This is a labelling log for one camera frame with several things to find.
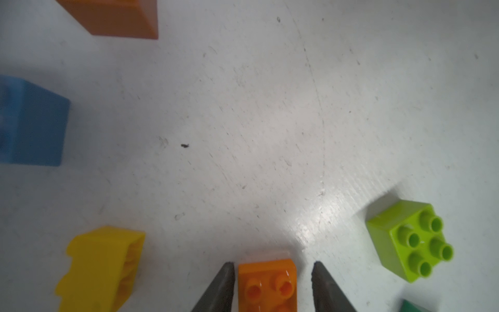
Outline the orange lego brick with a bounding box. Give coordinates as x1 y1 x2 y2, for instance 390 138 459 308
238 259 298 312

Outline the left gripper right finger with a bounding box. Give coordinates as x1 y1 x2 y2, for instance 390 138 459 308
311 261 357 312

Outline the lime green lego brick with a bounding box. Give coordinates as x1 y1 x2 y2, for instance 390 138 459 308
366 200 454 283

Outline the brown lego brick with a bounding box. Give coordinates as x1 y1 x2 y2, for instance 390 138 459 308
57 0 159 40

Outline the dark green lego brick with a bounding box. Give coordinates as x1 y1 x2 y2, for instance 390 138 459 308
399 300 431 312

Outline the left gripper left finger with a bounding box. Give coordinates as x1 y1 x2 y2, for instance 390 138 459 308
192 262 235 312

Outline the light blue lego plate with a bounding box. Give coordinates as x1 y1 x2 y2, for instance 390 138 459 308
1 75 70 166

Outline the yellow lego brick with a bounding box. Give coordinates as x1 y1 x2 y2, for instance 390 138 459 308
55 226 146 311

